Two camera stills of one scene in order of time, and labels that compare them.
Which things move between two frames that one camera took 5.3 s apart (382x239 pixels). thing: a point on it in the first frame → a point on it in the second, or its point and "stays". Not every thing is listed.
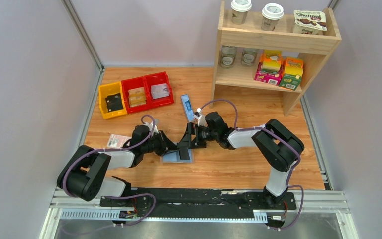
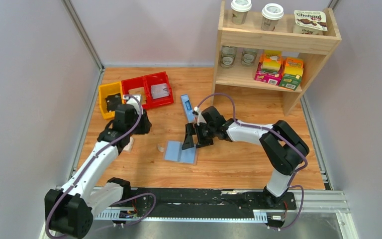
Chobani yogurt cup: x=309 y=22 stays
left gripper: x=163 y=145 → x=144 y=123
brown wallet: x=173 y=157 stays
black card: x=184 y=154 → x=113 y=100
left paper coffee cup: x=239 y=10 stays
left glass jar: x=228 y=55 stays
